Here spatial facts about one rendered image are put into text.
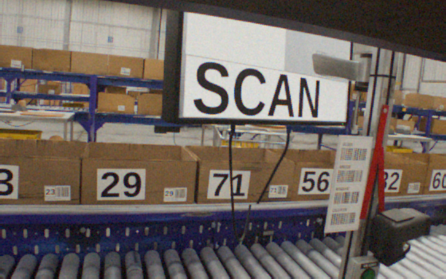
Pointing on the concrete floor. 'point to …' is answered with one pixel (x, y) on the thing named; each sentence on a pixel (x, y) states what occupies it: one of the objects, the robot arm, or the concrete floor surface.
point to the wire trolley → (249, 137)
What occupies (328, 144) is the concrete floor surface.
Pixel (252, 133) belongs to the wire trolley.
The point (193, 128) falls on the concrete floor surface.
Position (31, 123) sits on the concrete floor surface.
